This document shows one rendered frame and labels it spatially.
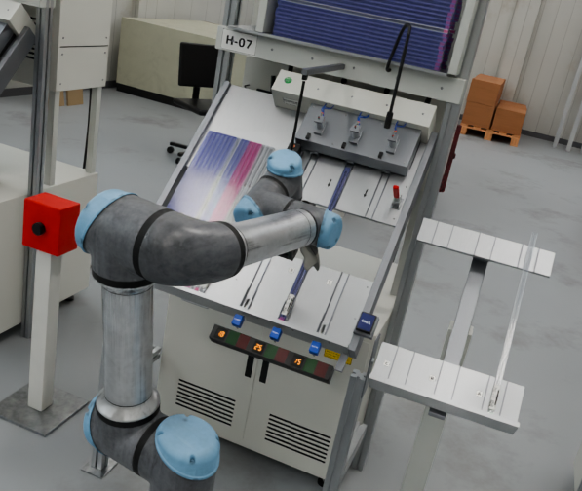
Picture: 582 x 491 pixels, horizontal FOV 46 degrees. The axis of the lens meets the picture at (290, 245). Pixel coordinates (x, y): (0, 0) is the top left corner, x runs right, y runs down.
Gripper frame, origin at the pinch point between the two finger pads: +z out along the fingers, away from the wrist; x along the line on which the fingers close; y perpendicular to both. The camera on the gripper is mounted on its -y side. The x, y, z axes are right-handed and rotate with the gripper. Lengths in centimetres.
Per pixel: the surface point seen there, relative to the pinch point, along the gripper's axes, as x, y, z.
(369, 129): 3, -51, -5
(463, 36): 22, -68, -29
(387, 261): 20.6, -16.5, 9.4
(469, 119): -40, -699, 474
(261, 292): -8.2, 1.7, 15.5
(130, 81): -396, -437, 334
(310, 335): 9.0, 9.2, 15.9
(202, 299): -22.7, 8.9, 17.2
